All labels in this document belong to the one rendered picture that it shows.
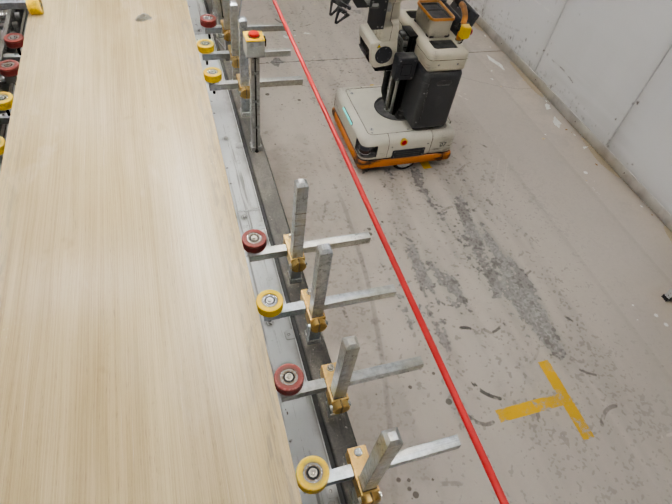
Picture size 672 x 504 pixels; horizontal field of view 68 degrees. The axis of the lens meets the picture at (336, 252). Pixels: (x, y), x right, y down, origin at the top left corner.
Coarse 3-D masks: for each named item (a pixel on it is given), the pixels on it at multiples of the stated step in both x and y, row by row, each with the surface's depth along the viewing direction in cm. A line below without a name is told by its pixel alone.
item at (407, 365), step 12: (408, 360) 149; (420, 360) 149; (360, 372) 145; (372, 372) 145; (384, 372) 145; (396, 372) 147; (312, 384) 141; (324, 384) 141; (288, 396) 138; (300, 396) 140
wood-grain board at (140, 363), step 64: (64, 0) 248; (128, 0) 255; (64, 64) 212; (128, 64) 218; (192, 64) 223; (64, 128) 186; (128, 128) 190; (192, 128) 194; (0, 192) 163; (64, 192) 166; (128, 192) 169; (192, 192) 172; (0, 256) 147; (64, 256) 149; (128, 256) 152; (192, 256) 154; (0, 320) 134; (64, 320) 136; (128, 320) 138; (192, 320) 140; (256, 320) 142; (0, 384) 123; (64, 384) 124; (128, 384) 126; (192, 384) 128; (256, 384) 130; (0, 448) 113; (64, 448) 115; (128, 448) 116; (192, 448) 118; (256, 448) 120
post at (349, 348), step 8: (352, 336) 118; (344, 344) 117; (352, 344) 117; (344, 352) 118; (352, 352) 118; (344, 360) 120; (352, 360) 122; (336, 368) 129; (344, 368) 124; (352, 368) 125; (336, 376) 130; (344, 376) 128; (336, 384) 132; (344, 384) 132; (336, 392) 134; (344, 392) 136; (328, 408) 147
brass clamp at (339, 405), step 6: (324, 366) 144; (324, 372) 142; (330, 372) 143; (324, 378) 142; (330, 378) 141; (330, 384) 140; (330, 390) 139; (330, 396) 138; (330, 402) 139; (336, 402) 137; (342, 402) 137; (348, 402) 139; (330, 408) 138; (336, 408) 137; (342, 408) 138; (348, 408) 139
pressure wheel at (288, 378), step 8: (280, 368) 133; (288, 368) 133; (296, 368) 133; (280, 376) 132; (288, 376) 131; (296, 376) 132; (280, 384) 130; (288, 384) 131; (296, 384) 130; (280, 392) 131; (288, 392) 130; (296, 392) 132
